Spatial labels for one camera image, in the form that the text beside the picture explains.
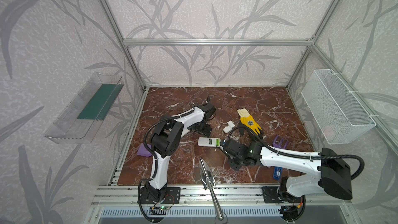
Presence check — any red white remote control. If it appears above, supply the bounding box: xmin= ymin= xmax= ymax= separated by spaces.
xmin=198 ymin=138 xmax=221 ymax=148

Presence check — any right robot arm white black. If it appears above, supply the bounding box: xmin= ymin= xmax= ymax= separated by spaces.
xmin=220 ymin=139 xmax=365 ymax=200

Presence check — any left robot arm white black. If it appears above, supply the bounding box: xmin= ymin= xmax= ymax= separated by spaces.
xmin=138 ymin=97 xmax=216 ymax=204

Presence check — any white battery cover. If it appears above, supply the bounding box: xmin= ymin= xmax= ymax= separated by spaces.
xmin=223 ymin=126 xmax=232 ymax=133
xmin=228 ymin=121 xmax=235 ymax=128

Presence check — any yellow work glove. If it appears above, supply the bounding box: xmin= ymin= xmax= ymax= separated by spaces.
xmin=237 ymin=108 xmax=264 ymax=139

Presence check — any blue lighter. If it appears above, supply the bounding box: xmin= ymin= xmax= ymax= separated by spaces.
xmin=273 ymin=167 xmax=283 ymax=180

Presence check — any purple object left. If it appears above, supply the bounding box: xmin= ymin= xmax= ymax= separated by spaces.
xmin=137 ymin=144 xmax=152 ymax=157

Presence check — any metal camera pole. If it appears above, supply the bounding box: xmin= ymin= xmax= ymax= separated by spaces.
xmin=200 ymin=158 xmax=224 ymax=221

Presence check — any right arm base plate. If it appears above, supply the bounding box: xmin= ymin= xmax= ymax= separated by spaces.
xmin=261 ymin=186 xmax=302 ymax=205

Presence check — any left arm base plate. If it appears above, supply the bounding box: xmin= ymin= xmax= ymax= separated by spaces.
xmin=138 ymin=186 xmax=181 ymax=204

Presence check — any white wire basket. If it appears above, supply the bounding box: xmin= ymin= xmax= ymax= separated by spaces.
xmin=301 ymin=69 xmax=376 ymax=145

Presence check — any clear plastic wall shelf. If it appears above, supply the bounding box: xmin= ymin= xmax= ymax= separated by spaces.
xmin=44 ymin=72 xmax=124 ymax=144

